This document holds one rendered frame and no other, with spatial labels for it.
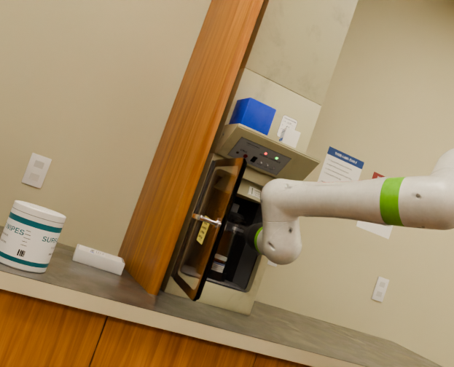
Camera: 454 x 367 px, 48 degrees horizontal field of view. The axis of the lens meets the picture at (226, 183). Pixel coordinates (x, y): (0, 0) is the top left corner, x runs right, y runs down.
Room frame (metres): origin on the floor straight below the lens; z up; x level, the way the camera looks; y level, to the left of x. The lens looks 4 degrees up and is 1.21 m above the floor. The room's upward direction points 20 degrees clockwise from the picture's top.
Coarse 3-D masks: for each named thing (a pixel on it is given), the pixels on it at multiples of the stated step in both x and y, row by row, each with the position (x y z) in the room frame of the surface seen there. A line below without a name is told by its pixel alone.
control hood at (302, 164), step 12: (228, 132) 1.60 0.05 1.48; (240, 132) 1.56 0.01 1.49; (252, 132) 1.57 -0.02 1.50; (228, 144) 1.60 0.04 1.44; (264, 144) 1.60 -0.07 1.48; (276, 144) 1.61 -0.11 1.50; (228, 156) 1.64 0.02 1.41; (288, 156) 1.64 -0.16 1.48; (300, 156) 1.65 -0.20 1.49; (312, 156) 1.66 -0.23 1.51; (252, 168) 1.70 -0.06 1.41; (288, 168) 1.69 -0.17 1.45; (300, 168) 1.69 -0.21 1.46; (312, 168) 1.69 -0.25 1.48; (300, 180) 1.73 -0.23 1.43
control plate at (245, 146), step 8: (240, 144) 1.60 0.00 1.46; (248, 144) 1.60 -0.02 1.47; (256, 144) 1.60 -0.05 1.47; (232, 152) 1.63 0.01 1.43; (240, 152) 1.63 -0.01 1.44; (248, 152) 1.63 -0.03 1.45; (256, 152) 1.63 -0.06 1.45; (264, 152) 1.63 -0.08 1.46; (272, 152) 1.63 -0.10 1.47; (248, 160) 1.65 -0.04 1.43; (256, 160) 1.66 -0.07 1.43; (264, 160) 1.66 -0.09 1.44; (272, 160) 1.66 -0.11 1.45; (280, 160) 1.66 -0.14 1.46; (288, 160) 1.66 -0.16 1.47; (264, 168) 1.68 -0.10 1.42; (272, 168) 1.68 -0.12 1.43; (280, 168) 1.68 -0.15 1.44
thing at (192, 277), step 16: (224, 160) 1.52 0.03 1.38; (240, 160) 1.37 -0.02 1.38; (224, 176) 1.46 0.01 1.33; (208, 192) 1.57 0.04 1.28; (224, 192) 1.41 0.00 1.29; (208, 208) 1.51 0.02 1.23; (224, 208) 1.36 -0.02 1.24; (192, 240) 1.56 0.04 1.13; (208, 240) 1.40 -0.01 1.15; (192, 256) 1.50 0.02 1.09; (208, 256) 1.35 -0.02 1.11; (176, 272) 1.61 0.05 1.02; (192, 272) 1.44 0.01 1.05; (192, 288) 1.39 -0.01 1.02
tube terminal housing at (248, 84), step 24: (240, 72) 1.67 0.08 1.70; (240, 96) 1.66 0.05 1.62; (264, 96) 1.69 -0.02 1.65; (288, 96) 1.72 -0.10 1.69; (312, 120) 1.77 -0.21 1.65; (216, 144) 1.66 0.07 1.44; (168, 264) 1.69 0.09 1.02; (264, 264) 1.77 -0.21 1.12; (168, 288) 1.66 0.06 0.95; (216, 288) 1.72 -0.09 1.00; (240, 312) 1.76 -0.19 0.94
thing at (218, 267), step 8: (232, 216) 1.76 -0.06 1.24; (240, 224) 1.79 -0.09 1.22; (224, 232) 1.77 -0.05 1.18; (232, 232) 1.77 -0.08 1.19; (224, 240) 1.77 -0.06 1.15; (232, 240) 1.78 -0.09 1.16; (224, 248) 1.77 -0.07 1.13; (232, 248) 1.79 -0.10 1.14; (216, 256) 1.77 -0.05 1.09; (224, 256) 1.77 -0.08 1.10; (216, 264) 1.77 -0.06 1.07; (224, 264) 1.78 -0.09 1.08; (224, 272) 1.79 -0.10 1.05
